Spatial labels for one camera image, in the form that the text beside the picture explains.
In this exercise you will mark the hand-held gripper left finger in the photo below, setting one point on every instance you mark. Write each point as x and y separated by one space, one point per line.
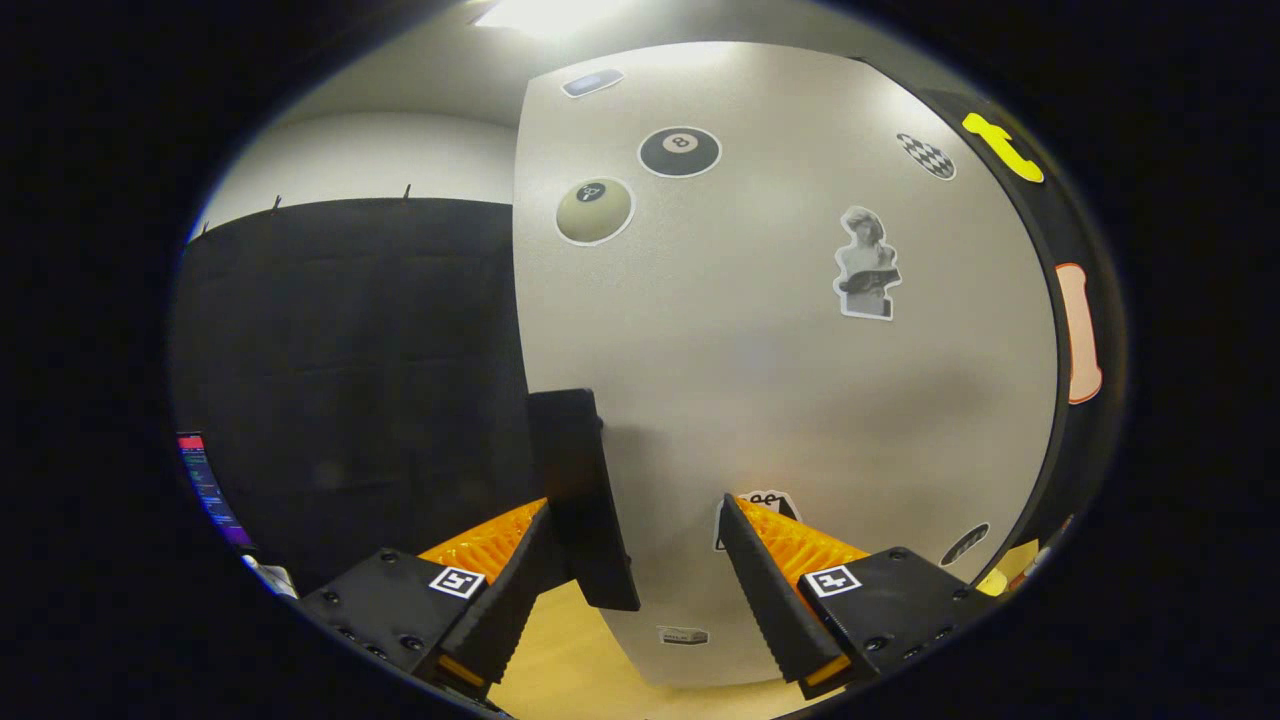
490 610

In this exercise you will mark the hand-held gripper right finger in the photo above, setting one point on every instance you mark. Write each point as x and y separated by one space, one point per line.
770 600

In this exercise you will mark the grey shoe cabinet door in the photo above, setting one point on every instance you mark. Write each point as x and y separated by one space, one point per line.
750 350

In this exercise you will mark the small white object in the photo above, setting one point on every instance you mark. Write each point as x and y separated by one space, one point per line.
272 578

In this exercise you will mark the black backdrop cloth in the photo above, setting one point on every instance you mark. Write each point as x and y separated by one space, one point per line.
350 350

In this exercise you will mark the computer screen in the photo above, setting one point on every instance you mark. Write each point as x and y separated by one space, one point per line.
210 490

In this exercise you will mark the square ceiling light panel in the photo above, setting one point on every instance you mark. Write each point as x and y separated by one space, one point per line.
550 15

